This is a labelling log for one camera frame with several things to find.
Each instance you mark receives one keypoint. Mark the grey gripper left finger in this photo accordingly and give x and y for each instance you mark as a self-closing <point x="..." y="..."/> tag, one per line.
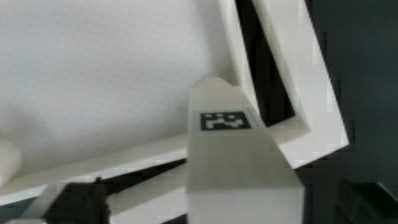
<point x="72" y="204"/>

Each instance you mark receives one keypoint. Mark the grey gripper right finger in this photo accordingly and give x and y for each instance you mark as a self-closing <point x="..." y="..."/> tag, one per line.
<point x="367" y="204"/>

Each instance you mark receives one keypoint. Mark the white desk top tray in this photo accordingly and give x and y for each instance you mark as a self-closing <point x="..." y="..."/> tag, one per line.
<point x="102" y="59"/>

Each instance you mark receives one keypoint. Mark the white front barrier rail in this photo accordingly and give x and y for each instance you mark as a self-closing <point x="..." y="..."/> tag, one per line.
<point x="147" y="197"/>

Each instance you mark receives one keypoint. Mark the white barrier rail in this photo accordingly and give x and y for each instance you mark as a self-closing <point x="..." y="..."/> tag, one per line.
<point x="312" y="133"/>
<point x="147" y="197"/>

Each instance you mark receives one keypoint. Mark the white right barrier rail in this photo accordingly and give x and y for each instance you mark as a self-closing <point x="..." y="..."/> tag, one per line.
<point x="312" y="133"/>

